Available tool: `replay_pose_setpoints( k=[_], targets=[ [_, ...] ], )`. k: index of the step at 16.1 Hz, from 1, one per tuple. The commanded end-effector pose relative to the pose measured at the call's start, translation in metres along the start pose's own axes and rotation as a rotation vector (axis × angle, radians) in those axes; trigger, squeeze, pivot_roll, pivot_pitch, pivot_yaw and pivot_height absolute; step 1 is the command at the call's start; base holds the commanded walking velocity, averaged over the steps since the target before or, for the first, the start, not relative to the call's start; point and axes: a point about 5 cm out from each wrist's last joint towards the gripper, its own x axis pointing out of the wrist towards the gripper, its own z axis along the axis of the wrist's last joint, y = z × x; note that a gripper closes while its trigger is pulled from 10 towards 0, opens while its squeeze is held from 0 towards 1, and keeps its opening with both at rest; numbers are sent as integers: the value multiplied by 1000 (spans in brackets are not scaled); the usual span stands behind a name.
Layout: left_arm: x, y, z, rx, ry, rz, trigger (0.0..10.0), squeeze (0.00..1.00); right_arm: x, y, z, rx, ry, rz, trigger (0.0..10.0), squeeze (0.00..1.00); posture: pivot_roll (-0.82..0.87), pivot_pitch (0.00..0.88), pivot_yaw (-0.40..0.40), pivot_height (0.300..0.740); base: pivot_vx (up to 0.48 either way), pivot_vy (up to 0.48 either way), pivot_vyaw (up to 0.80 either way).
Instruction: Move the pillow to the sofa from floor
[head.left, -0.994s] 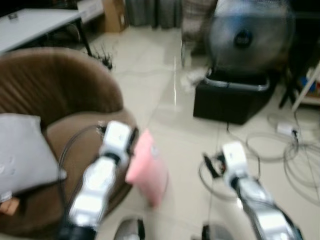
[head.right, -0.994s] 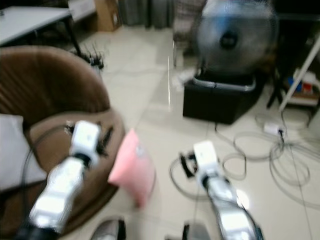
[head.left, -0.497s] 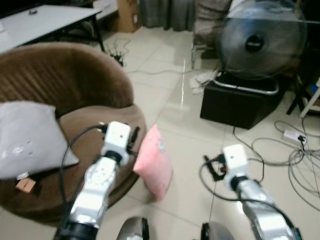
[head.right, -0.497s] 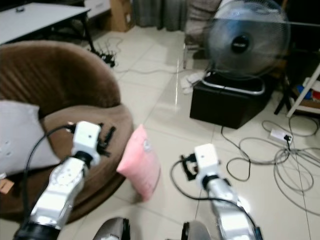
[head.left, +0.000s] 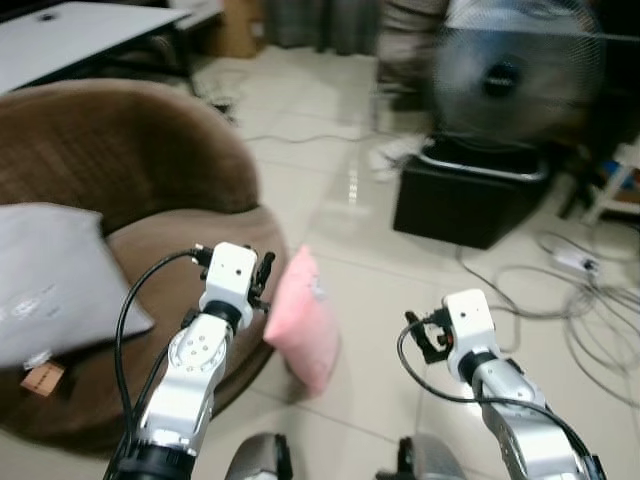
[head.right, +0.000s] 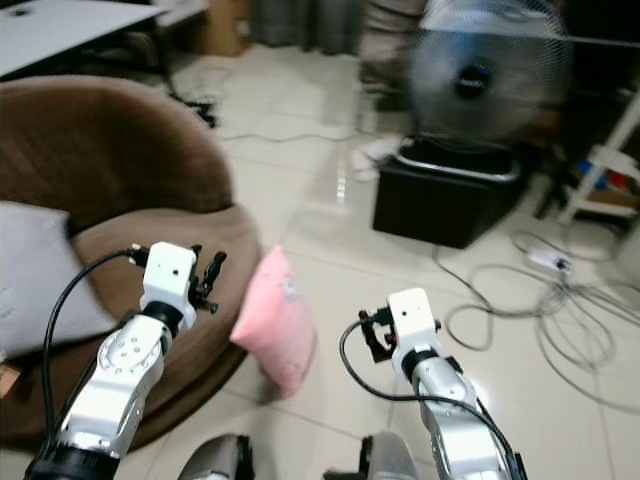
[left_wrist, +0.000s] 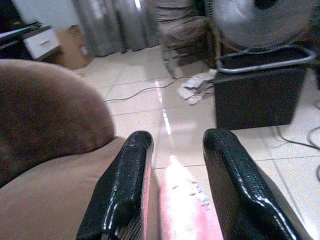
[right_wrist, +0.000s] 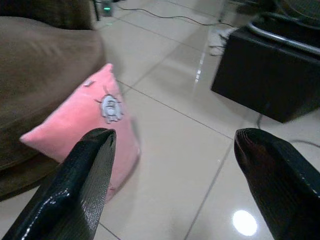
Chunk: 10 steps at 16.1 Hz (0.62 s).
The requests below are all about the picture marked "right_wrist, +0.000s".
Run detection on grey device with green light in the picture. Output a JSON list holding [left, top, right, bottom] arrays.
[[101, 0, 115, 17]]

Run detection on brown fabric sofa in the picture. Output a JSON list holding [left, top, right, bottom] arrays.
[[0, 0, 107, 201]]

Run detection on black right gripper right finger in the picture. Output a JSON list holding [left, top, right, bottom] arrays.
[[233, 127, 320, 240]]

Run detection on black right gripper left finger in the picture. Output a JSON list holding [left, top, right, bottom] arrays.
[[1, 127, 117, 240]]

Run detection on black box cabinet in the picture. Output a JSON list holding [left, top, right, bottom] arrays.
[[211, 26, 320, 124]]

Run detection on thin black floor cable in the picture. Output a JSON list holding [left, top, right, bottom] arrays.
[[113, 7, 233, 28]]

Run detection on pink embroidered pillow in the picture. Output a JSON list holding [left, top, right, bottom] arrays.
[[19, 63, 141, 203]]

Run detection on chrome metal tube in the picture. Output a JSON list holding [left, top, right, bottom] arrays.
[[248, 20, 320, 54]]

